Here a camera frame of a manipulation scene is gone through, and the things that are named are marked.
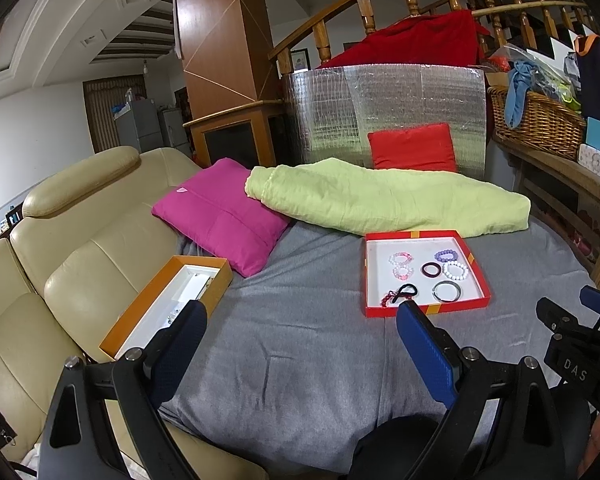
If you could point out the wooden bench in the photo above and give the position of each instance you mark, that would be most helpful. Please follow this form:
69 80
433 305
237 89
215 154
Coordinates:
570 180

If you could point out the red fabric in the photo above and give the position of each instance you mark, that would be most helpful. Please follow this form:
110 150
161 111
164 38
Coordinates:
420 40

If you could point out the wicker basket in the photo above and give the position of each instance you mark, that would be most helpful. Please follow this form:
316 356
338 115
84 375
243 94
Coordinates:
540 125

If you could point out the orange box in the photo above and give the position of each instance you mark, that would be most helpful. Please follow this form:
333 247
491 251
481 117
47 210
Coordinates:
215 285

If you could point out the grey refrigerator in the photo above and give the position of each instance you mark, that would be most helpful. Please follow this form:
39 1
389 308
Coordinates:
137 127

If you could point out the maroon bangle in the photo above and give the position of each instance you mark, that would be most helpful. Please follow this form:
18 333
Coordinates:
431 270

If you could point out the red shallow box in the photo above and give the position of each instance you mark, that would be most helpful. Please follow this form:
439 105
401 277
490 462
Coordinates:
430 309

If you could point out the magenta pillow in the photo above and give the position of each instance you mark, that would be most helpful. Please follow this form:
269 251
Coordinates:
220 215

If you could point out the wooden cabinet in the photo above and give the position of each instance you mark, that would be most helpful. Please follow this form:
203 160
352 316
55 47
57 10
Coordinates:
230 135

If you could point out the white cloth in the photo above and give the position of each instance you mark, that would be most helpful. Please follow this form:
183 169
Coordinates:
45 460

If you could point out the beige leather sofa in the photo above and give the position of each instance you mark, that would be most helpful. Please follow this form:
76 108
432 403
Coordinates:
70 240

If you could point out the wooden pillar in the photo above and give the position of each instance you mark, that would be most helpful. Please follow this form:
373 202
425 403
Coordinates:
215 35

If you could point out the silver foil mat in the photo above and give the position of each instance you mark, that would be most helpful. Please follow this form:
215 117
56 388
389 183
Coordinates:
330 110

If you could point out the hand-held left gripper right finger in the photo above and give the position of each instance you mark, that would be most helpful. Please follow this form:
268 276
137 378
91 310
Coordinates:
425 350

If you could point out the wooden stair railing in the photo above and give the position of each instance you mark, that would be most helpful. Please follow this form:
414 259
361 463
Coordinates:
365 12

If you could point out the blue cloth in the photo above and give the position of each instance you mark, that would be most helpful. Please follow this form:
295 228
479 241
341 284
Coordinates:
517 95

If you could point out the small photo frame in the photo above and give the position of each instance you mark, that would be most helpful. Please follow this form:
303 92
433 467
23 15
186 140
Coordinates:
14 217

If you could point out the framed picture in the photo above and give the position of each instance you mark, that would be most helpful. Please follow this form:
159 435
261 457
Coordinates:
300 60

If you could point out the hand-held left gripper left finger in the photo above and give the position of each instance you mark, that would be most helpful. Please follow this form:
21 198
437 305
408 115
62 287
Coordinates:
180 350

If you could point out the pile of plastic bags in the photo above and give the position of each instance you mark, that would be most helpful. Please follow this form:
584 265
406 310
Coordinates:
555 70

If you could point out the white refrigerator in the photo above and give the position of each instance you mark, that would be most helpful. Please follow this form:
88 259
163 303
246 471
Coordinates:
172 130

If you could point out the silver and brown bangle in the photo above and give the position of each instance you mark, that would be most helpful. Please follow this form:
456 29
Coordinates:
446 291

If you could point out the yellow-green folded blanket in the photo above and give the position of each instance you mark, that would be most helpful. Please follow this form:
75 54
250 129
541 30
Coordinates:
380 195

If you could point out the grey bed sheet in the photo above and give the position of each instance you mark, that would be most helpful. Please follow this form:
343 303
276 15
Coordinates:
290 340

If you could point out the patterned white box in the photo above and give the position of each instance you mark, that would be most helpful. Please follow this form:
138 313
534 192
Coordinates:
594 161

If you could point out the red pillow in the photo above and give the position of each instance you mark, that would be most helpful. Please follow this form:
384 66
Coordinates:
412 147

